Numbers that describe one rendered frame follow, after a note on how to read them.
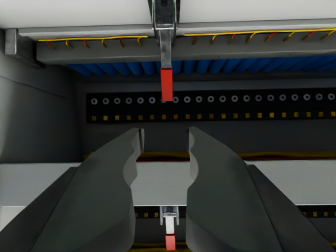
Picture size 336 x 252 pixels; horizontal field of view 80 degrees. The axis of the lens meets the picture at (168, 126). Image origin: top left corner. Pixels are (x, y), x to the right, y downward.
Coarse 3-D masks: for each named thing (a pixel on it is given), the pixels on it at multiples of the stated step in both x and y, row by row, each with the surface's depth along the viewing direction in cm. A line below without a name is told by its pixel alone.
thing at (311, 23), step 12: (132, 24) 21; (144, 24) 21; (180, 24) 21; (192, 24) 21; (204, 24) 21; (216, 24) 21; (228, 24) 21; (240, 24) 21; (252, 24) 21; (264, 24) 21; (276, 24) 21; (288, 24) 21; (300, 24) 21; (312, 24) 21; (324, 24) 21
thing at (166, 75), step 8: (160, 32) 18; (168, 32) 18; (160, 40) 19; (168, 40) 19; (160, 48) 19; (168, 48) 19; (168, 56) 20; (168, 64) 20; (160, 72) 20; (168, 72) 20; (168, 80) 21; (168, 88) 21; (168, 96) 22
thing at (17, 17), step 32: (0, 0) 17; (32, 0) 17; (64, 0) 17; (96, 0) 17; (128, 0) 17; (192, 0) 18; (224, 0) 18; (256, 0) 18; (288, 0) 18; (320, 0) 18; (0, 32) 22; (192, 32) 23; (288, 32) 23; (0, 64) 22; (32, 64) 25; (64, 64) 33; (64, 96) 34
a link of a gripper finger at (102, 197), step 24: (120, 144) 10; (96, 168) 9; (120, 168) 9; (72, 192) 8; (96, 192) 8; (120, 192) 8; (72, 216) 7; (96, 216) 7; (120, 216) 7; (48, 240) 6; (72, 240) 6; (96, 240) 6; (120, 240) 7
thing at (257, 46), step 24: (48, 48) 24; (72, 48) 24; (96, 48) 24; (120, 48) 24; (144, 48) 24; (192, 48) 23; (216, 48) 23; (240, 48) 23; (264, 48) 23; (288, 48) 23; (312, 48) 23
